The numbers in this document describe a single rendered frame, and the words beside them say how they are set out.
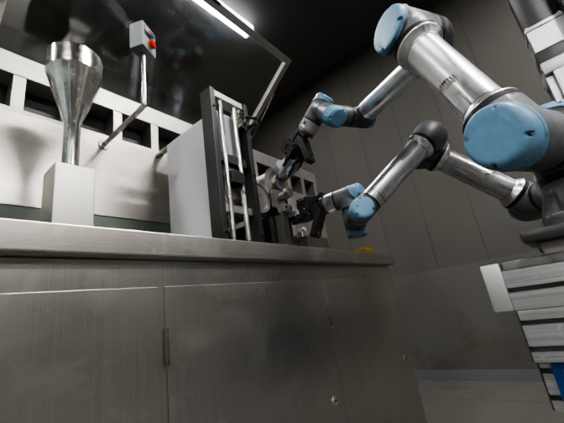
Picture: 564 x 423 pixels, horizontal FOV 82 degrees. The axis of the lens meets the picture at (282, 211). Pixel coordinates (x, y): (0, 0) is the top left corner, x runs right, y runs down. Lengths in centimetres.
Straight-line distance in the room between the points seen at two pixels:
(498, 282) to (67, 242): 74
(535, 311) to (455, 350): 252
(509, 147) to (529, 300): 28
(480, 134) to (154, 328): 65
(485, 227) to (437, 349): 112
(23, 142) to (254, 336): 92
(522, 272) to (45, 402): 77
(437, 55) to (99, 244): 75
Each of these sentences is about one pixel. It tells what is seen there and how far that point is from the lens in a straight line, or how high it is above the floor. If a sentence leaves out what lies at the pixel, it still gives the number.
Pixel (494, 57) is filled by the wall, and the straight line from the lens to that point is 360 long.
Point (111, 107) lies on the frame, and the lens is 146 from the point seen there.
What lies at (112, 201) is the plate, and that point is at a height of 120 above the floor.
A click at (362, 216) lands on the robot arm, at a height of 98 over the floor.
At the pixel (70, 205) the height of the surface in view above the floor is 106.
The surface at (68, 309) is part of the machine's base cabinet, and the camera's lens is 53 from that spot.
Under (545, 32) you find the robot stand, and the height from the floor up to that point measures 134.
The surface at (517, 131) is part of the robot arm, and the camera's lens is 67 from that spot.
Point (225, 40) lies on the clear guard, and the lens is 163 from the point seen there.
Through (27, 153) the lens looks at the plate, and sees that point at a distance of 125.
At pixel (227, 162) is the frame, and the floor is 119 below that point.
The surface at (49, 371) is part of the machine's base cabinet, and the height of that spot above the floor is 72.
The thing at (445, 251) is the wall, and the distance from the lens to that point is 321.
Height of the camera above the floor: 75
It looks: 17 degrees up
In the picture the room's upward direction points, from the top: 9 degrees counter-clockwise
